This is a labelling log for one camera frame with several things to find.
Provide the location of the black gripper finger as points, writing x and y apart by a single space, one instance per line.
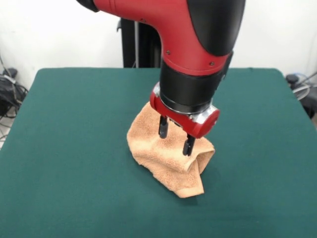
163 127
188 146

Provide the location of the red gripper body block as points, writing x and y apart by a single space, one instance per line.
198 126

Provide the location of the peach terry towel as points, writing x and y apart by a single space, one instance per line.
158 153

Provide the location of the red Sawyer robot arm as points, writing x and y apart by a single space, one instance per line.
188 37

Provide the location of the dark green table cloth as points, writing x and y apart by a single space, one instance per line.
62 161

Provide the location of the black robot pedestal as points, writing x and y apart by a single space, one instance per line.
143 44

